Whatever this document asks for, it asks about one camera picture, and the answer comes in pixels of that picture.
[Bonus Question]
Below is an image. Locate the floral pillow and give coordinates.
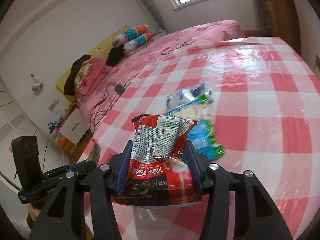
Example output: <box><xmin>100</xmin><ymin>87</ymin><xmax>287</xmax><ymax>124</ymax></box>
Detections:
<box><xmin>74</xmin><ymin>62</ymin><xmax>92</xmax><ymax>89</ymax></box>

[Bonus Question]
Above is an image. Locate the black clothing on pillow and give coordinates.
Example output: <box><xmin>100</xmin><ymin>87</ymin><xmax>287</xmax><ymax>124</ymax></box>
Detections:
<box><xmin>63</xmin><ymin>54</ymin><xmax>91</xmax><ymax>96</ymax></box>

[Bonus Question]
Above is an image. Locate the black cable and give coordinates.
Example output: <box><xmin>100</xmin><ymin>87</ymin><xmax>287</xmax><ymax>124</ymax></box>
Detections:
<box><xmin>89</xmin><ymin>81</ymin><xmax>121</xmax><ymax>133</ymax></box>

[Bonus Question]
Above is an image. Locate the lower colourful bolster pillow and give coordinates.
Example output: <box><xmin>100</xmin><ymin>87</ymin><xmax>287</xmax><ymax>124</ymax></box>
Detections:
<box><xmin>123</xmin><ymin>33</ymin><xmax>153</xmax><ymax>54</ymax></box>

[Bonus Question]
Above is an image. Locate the yellow headboard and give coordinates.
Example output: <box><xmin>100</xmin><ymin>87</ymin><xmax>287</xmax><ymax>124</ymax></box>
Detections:
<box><xmin>55</xmin><ymin>25</ymin><xmax>132</xmax><ymax>100</ymax></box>

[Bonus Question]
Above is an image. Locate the colourful bolster pillow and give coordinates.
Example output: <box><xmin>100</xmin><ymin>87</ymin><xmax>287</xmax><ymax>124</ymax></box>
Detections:
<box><xmin>123</xmin><ymin>33</ymin><xmax>153</xmax><ymax>54</ymax></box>
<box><xmin>112</xmin><ymin>24</ymin><xmax>148</xmax><ymax>48</ymax></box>

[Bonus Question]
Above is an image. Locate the pink bed blanket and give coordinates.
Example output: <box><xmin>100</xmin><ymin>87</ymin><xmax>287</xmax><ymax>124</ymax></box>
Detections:
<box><xmin>75</xmin><ymin>19</ymin><xmax>246</xmax><ymax>131</ymax></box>

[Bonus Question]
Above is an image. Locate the pink checkered table cover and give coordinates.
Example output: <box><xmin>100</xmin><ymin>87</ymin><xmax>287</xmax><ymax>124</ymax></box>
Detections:
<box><xmin>93</xmin><ymin>37</ymin><xmax>319</xmax><ymax>238</ymax></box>

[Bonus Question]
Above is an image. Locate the red milk tea bag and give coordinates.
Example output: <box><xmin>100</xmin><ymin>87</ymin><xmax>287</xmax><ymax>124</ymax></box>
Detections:
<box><xmin>112</xmin><ymin>114</ymin><xmax>202</xmax><ymax>207</ymax></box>

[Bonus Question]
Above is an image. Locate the black charger plug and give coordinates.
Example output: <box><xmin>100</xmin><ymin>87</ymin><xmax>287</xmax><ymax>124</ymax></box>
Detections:
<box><xmin>114</xmin><ymin>84</ymin><xmax>126</xmax><ymax>96</ymax></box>

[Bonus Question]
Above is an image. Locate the white bedside cabinet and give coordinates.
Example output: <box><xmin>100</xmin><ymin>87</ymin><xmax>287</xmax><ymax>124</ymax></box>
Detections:
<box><xmin>59</xmin><ymin>108</ymin><xmax>89</xmax><ymax>145</ymax></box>

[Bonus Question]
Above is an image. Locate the white wrapper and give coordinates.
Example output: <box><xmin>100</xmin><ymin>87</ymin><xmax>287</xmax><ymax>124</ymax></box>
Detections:
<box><xmin>166</xmin><ymin>82</ymin><xmax>214</xmax><ymax>121</ymax></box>

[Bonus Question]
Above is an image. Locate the pink heart pillow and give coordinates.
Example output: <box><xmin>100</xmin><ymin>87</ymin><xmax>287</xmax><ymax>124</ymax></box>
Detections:
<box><xmin>75</xmin><ymin>58</ymin><xmax>110</xmax><ymax>96</ymax></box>

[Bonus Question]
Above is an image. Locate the upper colourful bolster pillow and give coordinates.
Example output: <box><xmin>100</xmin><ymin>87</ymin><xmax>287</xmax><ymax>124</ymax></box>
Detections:
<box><xmin>112</xmin><ymin>24</ymin><xmax>148</xmax><ymax>48</ymax></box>

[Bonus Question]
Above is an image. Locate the person's left hand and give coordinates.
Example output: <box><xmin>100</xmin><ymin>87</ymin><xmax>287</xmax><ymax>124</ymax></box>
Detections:
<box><xmin>26</xmin><ymin>203</ymin><xmax>43</xmax><ymax>230</ymax></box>

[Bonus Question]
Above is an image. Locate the blue green plastic wrapper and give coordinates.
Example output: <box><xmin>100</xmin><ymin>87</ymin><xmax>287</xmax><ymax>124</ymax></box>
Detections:
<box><xmin>187</xmin><ymin>119</ymin><xmax>225</xmax><ymax>160</ymax></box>

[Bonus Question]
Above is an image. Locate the black blue coffee sachet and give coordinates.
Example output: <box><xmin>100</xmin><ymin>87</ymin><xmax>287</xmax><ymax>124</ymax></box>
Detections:
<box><xmin>87</xmin><ymin>140</ymin><xmax>101</xmax><ymax>166</ymax></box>

